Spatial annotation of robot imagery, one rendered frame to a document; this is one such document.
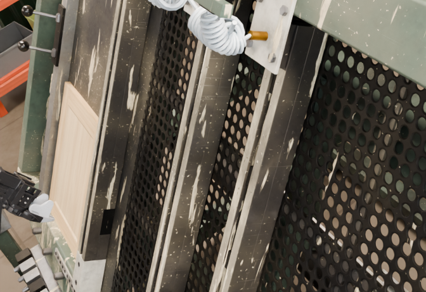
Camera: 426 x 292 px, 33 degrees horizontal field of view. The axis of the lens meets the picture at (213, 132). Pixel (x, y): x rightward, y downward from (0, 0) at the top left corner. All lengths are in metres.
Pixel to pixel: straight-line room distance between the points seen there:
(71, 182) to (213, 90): 1.01
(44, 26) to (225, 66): 1.27
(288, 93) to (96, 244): 1.04
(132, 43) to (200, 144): 0.45
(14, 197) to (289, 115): 0.77
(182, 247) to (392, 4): 0.85
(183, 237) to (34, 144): 1.28
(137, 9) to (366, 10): 0.92
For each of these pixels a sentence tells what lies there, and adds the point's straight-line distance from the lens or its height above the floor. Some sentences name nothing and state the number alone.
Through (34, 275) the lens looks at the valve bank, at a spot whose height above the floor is 0.77.
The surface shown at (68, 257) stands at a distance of 2.37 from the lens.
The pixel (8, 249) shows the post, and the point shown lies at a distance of 2.97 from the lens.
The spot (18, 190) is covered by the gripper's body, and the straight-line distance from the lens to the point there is 1.75.
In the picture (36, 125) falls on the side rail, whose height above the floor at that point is 1.05.
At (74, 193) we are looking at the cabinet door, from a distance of 2.35.
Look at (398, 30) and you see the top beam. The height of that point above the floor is 1.90.
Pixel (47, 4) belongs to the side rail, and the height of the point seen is 1.46.
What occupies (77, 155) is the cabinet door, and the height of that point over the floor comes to 1.15.
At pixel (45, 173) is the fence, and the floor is 1.01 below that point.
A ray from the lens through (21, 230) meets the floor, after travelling 4.11.
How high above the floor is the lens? 2.42
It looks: 37 degrees down
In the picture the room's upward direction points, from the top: 22 degrees counter-clockwise
